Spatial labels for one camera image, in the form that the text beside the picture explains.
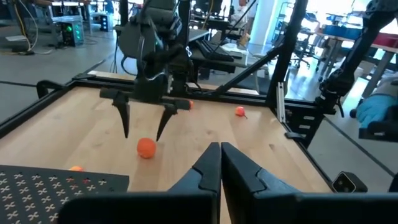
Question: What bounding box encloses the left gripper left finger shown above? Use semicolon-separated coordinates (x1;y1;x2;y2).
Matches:
165;141;222;224

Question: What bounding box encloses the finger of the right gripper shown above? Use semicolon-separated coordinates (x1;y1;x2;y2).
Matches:
155;105;178;142
111;98;132;139

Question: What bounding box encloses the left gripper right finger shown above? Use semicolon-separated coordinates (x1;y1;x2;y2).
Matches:
221;142;324;224

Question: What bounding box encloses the small round orange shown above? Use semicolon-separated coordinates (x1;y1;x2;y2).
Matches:
136;137;157;160

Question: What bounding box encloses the black jointed support arm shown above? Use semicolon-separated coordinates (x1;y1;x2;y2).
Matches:
314;0;398;116

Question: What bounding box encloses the black keyboard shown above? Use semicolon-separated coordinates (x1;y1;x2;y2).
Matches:
195;39;236;62

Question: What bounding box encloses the grey desk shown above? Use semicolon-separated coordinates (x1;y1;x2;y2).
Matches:
186;27;259;75

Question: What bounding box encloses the computer with green light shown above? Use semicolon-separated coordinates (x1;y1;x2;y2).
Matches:
51;15;85;48

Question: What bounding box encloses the black perforated metal shelf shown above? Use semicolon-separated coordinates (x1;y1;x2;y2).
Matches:
0;164;131;224

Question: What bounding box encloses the white building column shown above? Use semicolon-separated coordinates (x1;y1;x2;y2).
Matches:
248;0;278;47

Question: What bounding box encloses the person's hand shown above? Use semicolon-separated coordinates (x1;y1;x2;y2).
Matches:
355;92;398;130

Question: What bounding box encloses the person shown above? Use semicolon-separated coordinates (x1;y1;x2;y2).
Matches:
371;73;398;100

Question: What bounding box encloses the black table-level camera box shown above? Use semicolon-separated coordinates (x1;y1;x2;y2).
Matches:
330;170;369;194

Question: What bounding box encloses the black aluminium table frame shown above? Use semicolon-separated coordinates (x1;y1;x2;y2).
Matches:
0;0;335;190

